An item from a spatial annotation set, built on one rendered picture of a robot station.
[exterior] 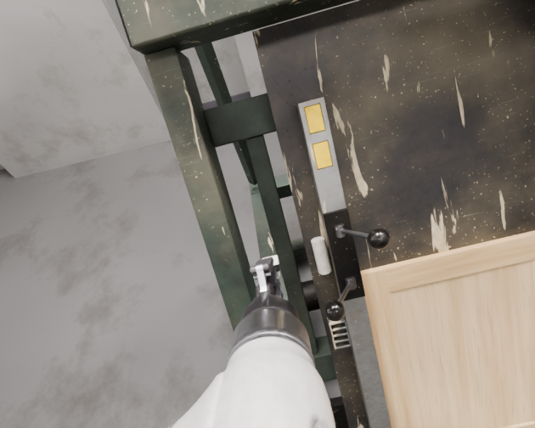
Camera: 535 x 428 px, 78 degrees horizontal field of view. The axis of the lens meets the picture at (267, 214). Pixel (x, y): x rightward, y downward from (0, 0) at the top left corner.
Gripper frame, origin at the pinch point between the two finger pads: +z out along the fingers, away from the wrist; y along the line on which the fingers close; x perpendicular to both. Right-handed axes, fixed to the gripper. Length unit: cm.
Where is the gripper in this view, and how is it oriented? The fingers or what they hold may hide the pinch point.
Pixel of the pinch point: (270, 267)
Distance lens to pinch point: 59.4
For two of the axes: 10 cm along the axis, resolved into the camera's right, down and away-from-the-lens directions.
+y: 2.5, 9.4, 2.5
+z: 0.1, -2.6, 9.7
